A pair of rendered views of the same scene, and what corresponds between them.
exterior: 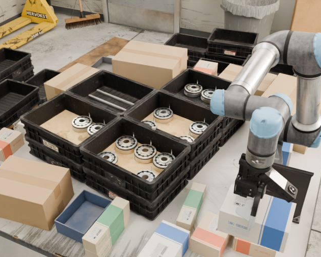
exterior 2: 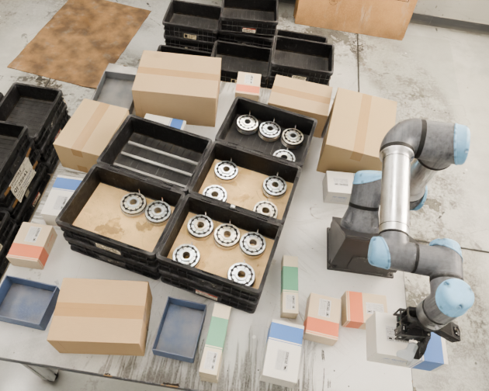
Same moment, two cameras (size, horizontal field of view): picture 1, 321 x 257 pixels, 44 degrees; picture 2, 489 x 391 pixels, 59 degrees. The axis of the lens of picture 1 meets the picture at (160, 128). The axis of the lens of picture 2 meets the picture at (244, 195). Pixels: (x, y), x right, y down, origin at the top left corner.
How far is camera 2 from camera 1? 0.80 m
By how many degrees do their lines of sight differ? 25
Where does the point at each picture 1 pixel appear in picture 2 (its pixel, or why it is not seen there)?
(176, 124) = (244, 182)
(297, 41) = (435, 140)
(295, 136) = not seen: hidden behind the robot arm
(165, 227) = (277, 327)
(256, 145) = (442, 319)
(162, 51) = (192, 66)
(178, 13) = not seen: outside the picture
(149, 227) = (251, 321)
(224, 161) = (301, 212)
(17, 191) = (98, 332)
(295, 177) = not seen: hidden behind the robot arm
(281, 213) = (434, 340)
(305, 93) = (424, 177)
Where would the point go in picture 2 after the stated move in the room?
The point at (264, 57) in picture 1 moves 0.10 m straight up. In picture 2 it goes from (405, 171) to (421, 147)
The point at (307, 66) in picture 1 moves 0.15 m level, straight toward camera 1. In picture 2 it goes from (441, 163) to (450, 205)
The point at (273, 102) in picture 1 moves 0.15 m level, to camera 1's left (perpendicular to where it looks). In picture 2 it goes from (449, 259) to (394, 275)
